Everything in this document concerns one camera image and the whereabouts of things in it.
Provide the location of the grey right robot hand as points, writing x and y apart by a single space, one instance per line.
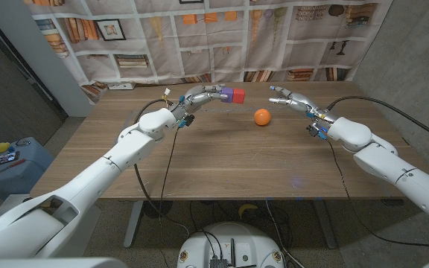
304 103

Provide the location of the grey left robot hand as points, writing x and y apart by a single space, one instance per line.
196 98

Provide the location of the purple magnetic block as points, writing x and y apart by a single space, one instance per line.
228 95

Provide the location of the red magnetic block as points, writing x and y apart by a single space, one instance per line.
238 96

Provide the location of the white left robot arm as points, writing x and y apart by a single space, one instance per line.
88 186

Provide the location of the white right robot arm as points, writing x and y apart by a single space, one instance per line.
393 167

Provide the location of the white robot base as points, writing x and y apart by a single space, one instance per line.
233 242

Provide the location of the orange ball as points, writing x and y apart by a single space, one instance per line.
262 117

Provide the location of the small blue toy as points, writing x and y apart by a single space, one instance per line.
11 149

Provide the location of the yellow toy lemon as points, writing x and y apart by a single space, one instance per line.
1 147

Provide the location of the printed bookshelf backdrop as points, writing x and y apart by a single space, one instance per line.
237 56

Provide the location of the white power strip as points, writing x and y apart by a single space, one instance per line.
121 86

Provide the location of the black round fan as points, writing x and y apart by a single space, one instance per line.
157 209

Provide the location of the yellow banana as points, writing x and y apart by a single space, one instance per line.
247 207

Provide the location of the grey table leg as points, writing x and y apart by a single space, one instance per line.
326 227

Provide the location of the white table leg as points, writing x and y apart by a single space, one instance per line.
132 227

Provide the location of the black antenna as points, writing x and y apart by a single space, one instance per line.
232 253

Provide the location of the red screwdriver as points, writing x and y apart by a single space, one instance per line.
7 167

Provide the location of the white robot torso edge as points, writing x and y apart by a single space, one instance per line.
50 263

